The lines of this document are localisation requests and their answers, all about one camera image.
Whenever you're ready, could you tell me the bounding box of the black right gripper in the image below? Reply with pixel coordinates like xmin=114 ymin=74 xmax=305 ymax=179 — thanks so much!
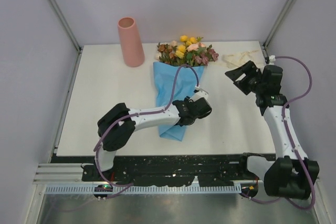
xmin=226 ymin=60 xmax=266 ymax=95

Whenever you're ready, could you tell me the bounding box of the cream ribbon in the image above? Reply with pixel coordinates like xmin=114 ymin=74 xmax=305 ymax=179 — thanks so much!
xmin=222 ymin=50 xmax=265 ymax=69

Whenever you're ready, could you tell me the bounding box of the blue wrapping paper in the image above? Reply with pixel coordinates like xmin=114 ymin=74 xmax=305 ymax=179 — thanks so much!
xmin=153 ymin=61 xmax=205 ymax=141

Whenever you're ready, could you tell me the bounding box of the artificial flower bunch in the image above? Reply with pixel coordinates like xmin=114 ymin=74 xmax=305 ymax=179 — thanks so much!
xmin=156 ymin=35 xmax=219 ymax=67

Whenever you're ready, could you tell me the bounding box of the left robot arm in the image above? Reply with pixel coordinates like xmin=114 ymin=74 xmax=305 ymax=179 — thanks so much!
xmin=93 ymin=97 xmax=212 ymax=181

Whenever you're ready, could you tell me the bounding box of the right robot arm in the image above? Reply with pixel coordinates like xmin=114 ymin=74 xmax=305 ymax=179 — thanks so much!
xmin=225 ymin=61 xmax=320 ymax=200

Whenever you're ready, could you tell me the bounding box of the pink tapered vase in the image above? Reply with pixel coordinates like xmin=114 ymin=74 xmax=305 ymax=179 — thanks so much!
xmin=118 ymin=17 xmax=145 ymax=67

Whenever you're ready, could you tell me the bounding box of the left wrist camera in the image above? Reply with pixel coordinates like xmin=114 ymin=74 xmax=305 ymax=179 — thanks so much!
xmin=191 ymin=89 xmax=209 ymax=102

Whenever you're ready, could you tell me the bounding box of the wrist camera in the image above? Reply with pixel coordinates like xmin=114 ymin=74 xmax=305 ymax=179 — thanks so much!
xmin=191 ymin=89 xmax=209 ymax=102
xmin=265 ymin=55 xmax=276 ymax=65

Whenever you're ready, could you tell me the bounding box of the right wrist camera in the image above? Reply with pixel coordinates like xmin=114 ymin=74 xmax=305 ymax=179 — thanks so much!
xmin=265 ymin=55 xmax=276 ymax=65

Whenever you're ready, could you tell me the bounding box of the right aluminium frame post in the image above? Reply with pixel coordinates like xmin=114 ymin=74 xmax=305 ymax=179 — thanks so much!
xmin=263 ymin=0 xmax=296 ymax=50

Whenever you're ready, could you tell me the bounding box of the aluminium frame post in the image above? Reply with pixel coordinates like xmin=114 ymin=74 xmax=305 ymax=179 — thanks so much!
xmin=31 ymin=0 xmax=82 ymax=53
xmin=263 ymin=0 xmax=296 ymax=50

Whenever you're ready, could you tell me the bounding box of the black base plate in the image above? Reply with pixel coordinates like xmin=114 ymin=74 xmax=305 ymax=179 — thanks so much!
xmin=51 ymin=153 xmax=262 ymax=187

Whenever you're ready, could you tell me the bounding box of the white slotted cable duct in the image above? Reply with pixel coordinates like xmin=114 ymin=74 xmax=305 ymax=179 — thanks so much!
xmin=45 ymin=183 xmax=242 ymax=195

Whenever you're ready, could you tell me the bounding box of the left aluminium frame post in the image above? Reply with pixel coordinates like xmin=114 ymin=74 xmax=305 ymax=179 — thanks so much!
xmin=31 ymin=0 xmax=82 ymax=53

